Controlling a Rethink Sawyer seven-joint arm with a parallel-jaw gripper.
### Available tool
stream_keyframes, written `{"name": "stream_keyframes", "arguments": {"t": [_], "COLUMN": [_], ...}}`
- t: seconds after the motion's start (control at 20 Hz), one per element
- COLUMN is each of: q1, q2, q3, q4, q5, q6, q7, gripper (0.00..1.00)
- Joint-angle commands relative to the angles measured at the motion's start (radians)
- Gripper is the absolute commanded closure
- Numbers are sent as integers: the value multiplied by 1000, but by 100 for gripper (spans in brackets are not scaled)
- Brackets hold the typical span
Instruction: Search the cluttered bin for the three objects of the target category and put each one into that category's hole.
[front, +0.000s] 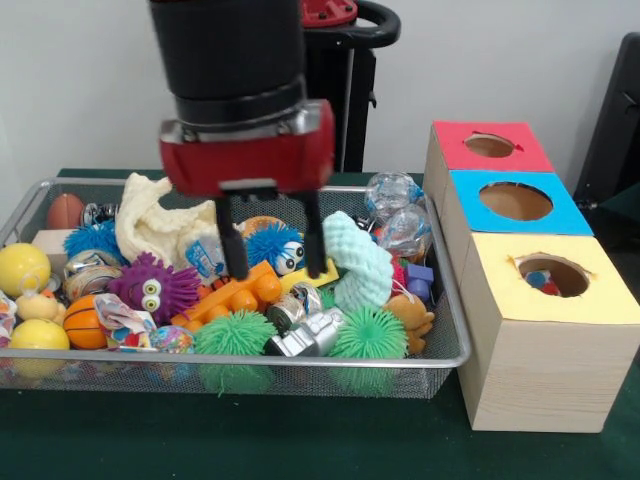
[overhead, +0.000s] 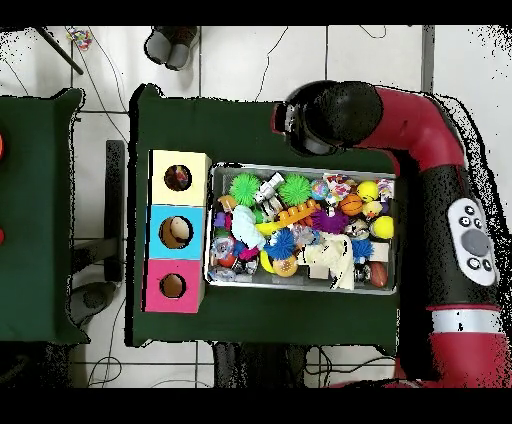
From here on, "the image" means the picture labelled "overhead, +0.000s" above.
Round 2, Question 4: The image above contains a yellow ball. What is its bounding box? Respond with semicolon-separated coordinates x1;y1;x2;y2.
357;180;381;202
370;215;396;241

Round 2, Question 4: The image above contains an orange toy basketball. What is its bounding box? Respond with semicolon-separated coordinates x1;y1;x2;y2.
339;193;365;218

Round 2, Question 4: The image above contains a wooden box with three holes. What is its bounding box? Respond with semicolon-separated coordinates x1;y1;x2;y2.
143;149;211;314

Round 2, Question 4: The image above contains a small colourful floor toy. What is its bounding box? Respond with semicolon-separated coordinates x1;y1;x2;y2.
65;27;93;51

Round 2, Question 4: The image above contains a green spiky ball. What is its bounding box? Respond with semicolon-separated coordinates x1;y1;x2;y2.
277;173;313;208
227;173;262;208

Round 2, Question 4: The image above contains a person's foot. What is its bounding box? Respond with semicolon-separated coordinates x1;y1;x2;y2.
165;26;199;71
143;26;176;65

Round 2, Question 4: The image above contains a wire mesh bin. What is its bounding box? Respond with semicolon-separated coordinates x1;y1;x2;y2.
206;163;401;296

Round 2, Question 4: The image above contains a colourful polka dot cloth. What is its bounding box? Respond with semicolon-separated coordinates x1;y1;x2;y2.
170;167;192;188

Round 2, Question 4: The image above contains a blue spiky ball with eyes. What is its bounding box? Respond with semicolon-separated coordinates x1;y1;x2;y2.
264;229;298;261

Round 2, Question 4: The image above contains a grey round stand base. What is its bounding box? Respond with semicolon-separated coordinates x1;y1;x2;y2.
67;279;121;325

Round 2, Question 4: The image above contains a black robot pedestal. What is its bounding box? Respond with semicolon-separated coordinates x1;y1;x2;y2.
211;342;309;389

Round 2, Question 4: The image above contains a purple furry monster toy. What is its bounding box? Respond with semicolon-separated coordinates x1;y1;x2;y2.
311;207;351;235

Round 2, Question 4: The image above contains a cream knitted cloth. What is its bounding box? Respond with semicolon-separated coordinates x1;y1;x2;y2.
299;234;356;291

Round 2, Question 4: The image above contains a dark green table cloth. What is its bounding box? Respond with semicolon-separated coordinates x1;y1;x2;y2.
127;83;413;353
0;87;85;345

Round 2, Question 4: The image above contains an orange plastic toy block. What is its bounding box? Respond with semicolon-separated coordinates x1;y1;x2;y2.
275;199;321;229

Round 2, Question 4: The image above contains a mint green foam cloth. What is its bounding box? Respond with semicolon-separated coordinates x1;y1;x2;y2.
231;206;267;251

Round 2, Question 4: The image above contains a thin black rod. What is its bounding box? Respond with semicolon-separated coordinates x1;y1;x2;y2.
31;26;85;75

